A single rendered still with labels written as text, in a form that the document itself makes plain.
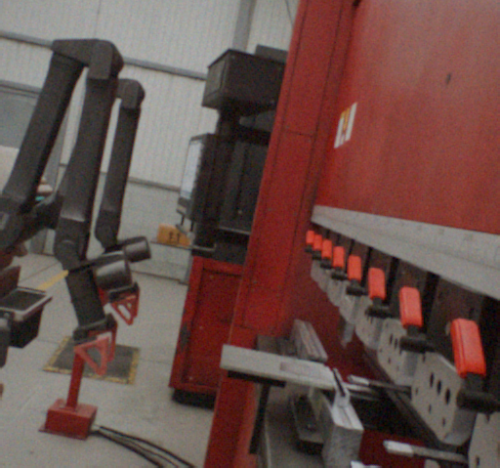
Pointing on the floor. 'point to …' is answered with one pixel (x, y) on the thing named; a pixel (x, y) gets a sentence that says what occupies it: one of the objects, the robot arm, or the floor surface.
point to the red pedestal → (81, 417)
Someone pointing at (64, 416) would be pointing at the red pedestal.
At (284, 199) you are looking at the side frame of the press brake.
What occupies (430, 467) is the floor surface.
